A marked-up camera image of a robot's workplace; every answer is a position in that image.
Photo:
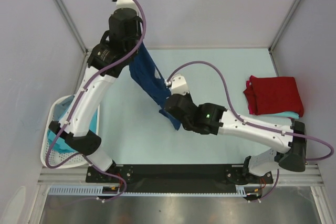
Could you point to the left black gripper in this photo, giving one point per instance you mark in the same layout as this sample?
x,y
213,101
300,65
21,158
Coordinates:
x,y
138,27

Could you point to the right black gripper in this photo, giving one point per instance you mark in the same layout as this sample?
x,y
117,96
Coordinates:
x,y
189,96

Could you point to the navy blue t shirt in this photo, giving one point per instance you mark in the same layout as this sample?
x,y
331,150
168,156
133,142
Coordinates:
x,y
145,73

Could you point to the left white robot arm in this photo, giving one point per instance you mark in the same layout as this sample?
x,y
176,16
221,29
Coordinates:
x,y
104,66

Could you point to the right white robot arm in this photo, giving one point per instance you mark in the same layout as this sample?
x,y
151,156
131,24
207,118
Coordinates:
x,y
287,148

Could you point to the folded red t shirt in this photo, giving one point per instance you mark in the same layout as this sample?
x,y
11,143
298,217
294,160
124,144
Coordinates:
x,y
273,95

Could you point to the grey shirt in basket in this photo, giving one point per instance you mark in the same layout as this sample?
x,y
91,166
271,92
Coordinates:
x,y
61,108

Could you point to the folded light blue t shirt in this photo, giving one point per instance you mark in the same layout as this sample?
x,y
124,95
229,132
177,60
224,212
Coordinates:
x,y
287,114

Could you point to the turquoise t shirt in basket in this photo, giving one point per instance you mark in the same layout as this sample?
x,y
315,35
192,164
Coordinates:
x,y
60,146

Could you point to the white laundry basket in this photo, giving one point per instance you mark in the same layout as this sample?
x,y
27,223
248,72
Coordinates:
x,y
56,157

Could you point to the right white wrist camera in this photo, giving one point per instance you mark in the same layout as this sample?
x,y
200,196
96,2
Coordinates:
x,y
177,85

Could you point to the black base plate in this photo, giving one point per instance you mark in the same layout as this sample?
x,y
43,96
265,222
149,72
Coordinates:
x,y
187,178

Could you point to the light blue cable duct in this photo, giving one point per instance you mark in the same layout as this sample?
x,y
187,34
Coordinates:
x,y
73,190

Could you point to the aluminium frame rail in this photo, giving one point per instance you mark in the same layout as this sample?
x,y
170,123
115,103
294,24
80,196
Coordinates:
x,y
76,176

